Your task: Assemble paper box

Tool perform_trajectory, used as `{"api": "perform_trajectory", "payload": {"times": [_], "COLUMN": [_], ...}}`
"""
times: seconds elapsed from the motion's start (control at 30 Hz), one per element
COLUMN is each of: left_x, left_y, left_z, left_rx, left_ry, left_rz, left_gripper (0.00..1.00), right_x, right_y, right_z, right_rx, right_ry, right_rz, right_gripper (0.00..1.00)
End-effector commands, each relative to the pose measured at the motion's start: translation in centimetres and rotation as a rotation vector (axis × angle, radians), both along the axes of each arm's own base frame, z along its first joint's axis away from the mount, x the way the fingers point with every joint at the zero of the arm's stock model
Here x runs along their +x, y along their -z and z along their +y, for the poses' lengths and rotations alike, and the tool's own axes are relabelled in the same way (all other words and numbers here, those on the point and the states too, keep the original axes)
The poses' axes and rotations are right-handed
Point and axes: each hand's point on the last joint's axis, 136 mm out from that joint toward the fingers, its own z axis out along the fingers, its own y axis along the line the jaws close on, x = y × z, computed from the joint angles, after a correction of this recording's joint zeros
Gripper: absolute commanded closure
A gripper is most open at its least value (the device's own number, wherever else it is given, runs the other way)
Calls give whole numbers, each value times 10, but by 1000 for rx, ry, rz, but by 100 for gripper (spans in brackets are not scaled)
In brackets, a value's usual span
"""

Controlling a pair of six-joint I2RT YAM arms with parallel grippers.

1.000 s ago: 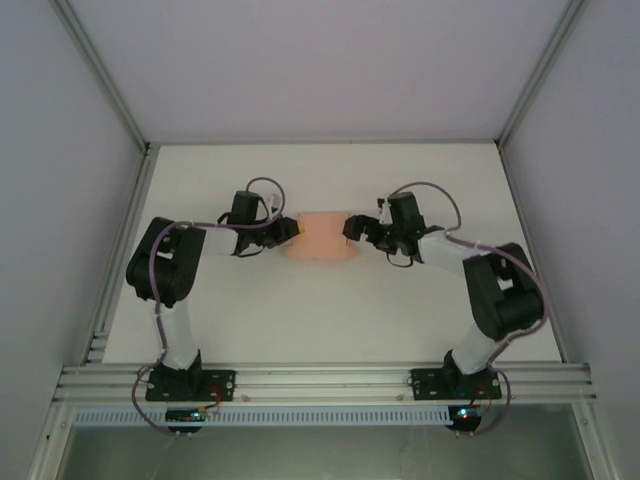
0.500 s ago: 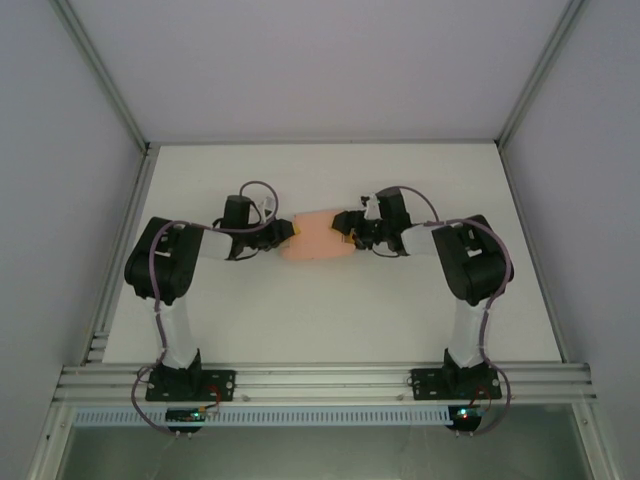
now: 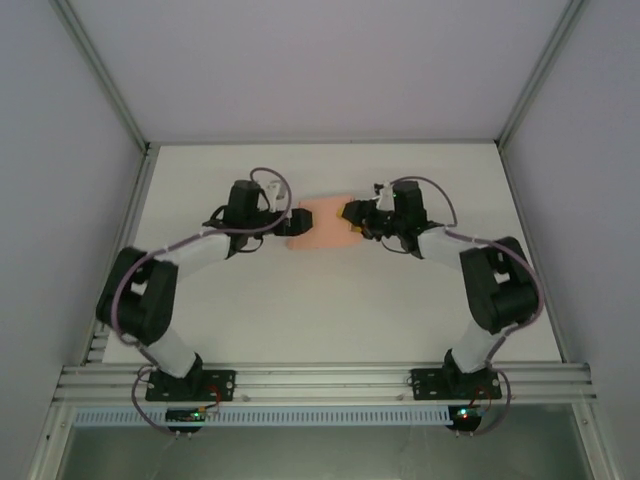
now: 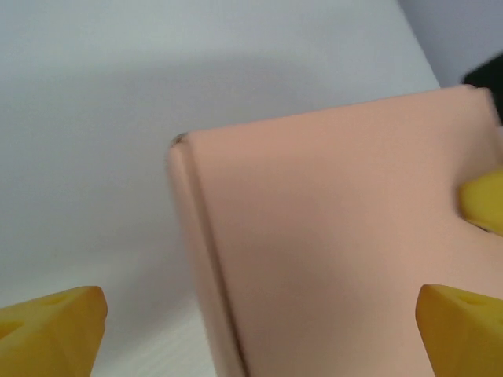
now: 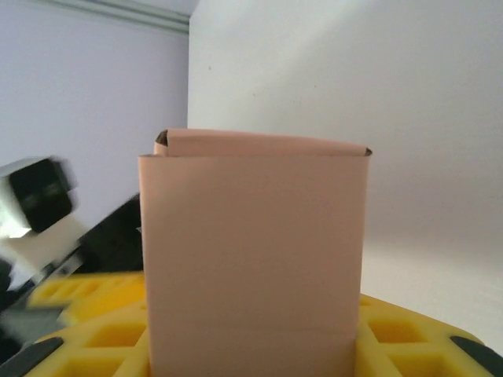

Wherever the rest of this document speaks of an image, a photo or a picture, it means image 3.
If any aluminium table side rail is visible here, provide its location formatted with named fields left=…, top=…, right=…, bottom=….
left=82, top=144, right=162, bottom=366
left=497, top=143, right=574, bottom=364

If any peach orange cloth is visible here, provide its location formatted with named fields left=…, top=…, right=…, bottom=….
left=285, top=192, right=362, bottom=251

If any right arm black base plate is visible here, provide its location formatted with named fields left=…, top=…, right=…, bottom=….
left=409, top=367, right=503, bottom=401

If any slotted grey cable duct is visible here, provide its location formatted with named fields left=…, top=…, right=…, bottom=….
left=72, top=405, right=451, bottom=427

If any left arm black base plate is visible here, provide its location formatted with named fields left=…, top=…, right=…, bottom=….
left=145, top=368, right=237, bottom=402

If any aluminium frame post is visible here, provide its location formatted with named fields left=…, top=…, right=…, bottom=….
left=494, top=0, right=586, bottom=149
left=52, top=0, right=152, bottom=151

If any aluminium mounting rail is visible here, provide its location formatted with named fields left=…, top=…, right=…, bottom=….
left=52, top=363, right=599, bottom=404

